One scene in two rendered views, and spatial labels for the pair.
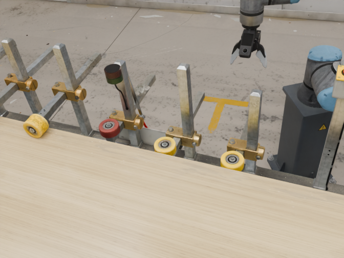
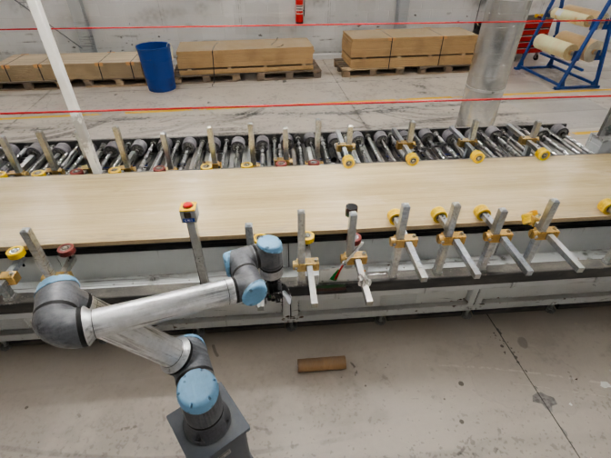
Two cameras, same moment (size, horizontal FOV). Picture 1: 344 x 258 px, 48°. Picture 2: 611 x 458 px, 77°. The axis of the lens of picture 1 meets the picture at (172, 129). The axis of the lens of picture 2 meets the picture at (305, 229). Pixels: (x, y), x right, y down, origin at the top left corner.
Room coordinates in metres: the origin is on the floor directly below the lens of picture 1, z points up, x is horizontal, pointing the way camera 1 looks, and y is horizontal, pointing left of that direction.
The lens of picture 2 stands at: (2.35, -0.81, 2.20)
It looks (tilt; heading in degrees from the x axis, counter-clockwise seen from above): 38 degrees down; 149
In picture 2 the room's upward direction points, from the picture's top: straight up
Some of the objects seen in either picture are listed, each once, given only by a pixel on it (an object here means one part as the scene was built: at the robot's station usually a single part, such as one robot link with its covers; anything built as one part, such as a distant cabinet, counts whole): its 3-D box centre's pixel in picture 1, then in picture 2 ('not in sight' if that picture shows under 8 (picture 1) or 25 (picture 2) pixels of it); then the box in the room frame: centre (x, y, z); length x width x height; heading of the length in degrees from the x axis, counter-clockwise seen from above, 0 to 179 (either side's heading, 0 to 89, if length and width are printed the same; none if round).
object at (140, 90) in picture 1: (140, 88); (364, 279); (1.38, 0.12, 0.87); 0.09 x 0.07 x 0.02; 154
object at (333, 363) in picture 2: not in sight; (321, 363); (1.22, 0.00, 0.04); 0.30 x 0.08 x 0.08; 64
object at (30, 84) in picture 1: (21, 82); (450, 238); (1.43, 0.63, 0.95); 0.13 x 0.06 x 0.05; 64
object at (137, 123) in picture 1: (126, 121); (353, 257); (1.20, 0.18, 0.85); 0.13 x 0.06 x 0.05; 64
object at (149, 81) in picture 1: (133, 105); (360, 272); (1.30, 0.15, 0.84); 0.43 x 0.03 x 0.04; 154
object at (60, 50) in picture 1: (74, 94); (398, 242); (1.31, 0.39, 0.94); 0.03 x 0.03 x 0.48; 64
